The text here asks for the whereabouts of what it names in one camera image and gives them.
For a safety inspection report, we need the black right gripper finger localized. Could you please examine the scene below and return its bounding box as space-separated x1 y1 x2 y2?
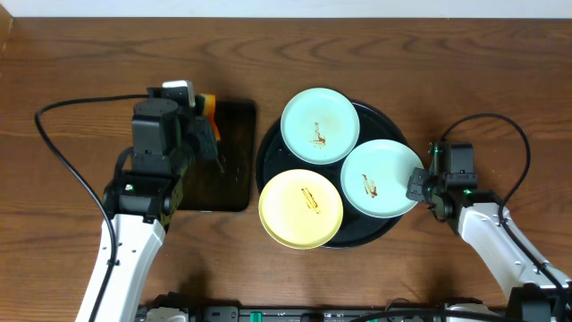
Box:
406 178 430 202
411 167 431 182

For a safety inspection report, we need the green plate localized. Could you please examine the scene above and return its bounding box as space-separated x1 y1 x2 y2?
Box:
341 140 423 219
280 88 361 165

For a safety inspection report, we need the yellow plate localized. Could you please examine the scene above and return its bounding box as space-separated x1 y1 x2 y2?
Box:
258 169 343 250

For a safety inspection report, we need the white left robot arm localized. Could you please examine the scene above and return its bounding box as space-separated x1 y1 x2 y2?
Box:
77 80 220 321

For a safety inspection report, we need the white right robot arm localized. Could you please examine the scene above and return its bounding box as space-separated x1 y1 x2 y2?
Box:
406 142 571 321

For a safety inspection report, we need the black rectangular tray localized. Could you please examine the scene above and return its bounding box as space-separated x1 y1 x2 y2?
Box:
179 100 257 212

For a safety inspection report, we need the black round tray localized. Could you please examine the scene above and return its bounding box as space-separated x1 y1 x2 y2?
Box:
255 100 408 249

